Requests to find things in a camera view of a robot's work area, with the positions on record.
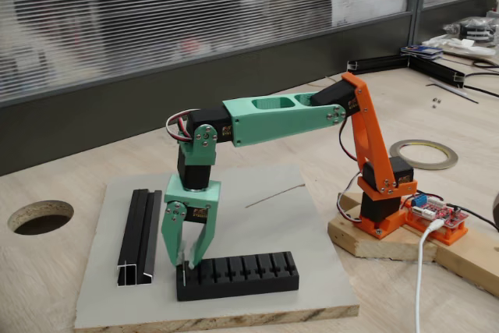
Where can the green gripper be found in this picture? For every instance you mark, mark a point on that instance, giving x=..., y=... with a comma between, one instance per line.
x=192, y=197

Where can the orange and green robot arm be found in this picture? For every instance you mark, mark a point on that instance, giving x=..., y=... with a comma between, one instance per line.
x=280, y=122

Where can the grey plywood board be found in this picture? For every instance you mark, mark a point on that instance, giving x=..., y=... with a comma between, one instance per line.
x=253, y=231

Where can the red controller board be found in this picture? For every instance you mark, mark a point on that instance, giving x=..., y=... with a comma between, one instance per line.
x=448, y=218

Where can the blue card stack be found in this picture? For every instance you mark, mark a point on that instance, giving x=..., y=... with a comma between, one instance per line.
x=423, y=51

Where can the wooden plank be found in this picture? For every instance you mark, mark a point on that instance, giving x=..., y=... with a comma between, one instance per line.
x=468, y=263

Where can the black aluminium profile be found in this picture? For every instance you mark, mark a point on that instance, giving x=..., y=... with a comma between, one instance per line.
x=132, y=231

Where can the white crumpled plastic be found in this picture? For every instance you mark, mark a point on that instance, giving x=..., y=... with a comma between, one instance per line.
x=448, y=41

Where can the black allen key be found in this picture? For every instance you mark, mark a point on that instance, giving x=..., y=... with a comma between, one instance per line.
x=452, y=93

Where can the black frame profile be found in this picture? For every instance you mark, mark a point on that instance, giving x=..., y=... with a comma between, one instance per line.
x=436, y=69
x=378, y=64

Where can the pale wooden base block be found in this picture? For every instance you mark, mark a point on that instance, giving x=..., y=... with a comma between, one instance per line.
x=390, y=249

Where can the black slotted tray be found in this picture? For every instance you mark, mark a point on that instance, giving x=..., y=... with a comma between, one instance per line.
x=241, y=286

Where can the small metal bracket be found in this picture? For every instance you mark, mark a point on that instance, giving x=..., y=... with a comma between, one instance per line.
x=182, y=274

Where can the black and silver device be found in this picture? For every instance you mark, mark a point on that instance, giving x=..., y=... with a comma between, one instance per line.
x=475, y=30

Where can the grey tape roll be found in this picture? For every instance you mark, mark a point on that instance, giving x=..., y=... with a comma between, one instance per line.
x=425, y=167

